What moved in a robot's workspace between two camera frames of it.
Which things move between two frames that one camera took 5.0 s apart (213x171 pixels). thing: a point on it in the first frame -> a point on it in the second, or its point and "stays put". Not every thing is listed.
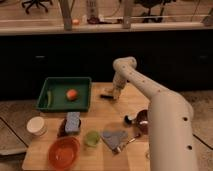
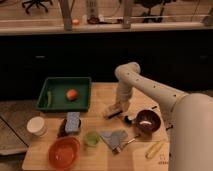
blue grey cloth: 114,138 stays put
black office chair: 37,3 stays put
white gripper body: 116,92 -> 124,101
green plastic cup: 92,138 stays put
